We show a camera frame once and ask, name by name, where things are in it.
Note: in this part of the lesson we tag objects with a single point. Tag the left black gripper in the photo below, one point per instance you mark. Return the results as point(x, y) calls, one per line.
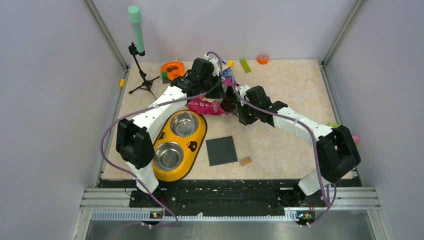
point(219, 92)

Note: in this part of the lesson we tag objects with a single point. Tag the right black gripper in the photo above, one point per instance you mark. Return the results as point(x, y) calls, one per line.
point(243, 118)

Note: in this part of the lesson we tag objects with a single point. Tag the pink pet food bag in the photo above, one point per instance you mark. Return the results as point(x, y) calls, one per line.
point(220, 106)

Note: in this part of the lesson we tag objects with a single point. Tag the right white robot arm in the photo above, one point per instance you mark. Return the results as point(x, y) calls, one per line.
point(334, 149)

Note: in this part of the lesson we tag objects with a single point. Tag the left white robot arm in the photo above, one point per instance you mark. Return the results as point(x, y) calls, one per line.
point(135, 130)

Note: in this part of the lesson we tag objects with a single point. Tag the yellow double pet bowl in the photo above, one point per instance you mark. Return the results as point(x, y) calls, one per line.
point(177, 145)

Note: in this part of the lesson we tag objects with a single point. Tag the orange tape dispenser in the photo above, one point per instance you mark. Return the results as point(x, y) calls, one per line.
point(172, 70)

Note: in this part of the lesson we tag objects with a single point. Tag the green lego brick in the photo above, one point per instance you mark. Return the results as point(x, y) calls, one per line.
point(245, 66)

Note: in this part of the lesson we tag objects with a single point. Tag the dark grey square baseplate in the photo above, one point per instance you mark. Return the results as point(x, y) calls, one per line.
point(221, 151)

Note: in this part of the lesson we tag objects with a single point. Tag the small wooden block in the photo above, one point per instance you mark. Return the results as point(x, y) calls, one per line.
point(245, 161)

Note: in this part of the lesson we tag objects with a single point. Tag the orange semicircle container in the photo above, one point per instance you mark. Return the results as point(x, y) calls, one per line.
point(262, 59)

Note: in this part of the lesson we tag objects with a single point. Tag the green bone toy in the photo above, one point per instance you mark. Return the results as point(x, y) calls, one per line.
point(333, 125)

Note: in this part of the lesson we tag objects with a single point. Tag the green microphone on tripod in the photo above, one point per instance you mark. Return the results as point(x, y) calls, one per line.
point(137, 48)

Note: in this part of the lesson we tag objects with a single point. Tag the pink green toy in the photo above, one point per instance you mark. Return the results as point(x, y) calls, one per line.
point(355, 138)

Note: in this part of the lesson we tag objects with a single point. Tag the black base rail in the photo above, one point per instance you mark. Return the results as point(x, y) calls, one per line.
point(221, 198)

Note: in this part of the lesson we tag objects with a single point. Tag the yellow clip on frame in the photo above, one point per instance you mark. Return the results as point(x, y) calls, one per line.
point(122, 83)

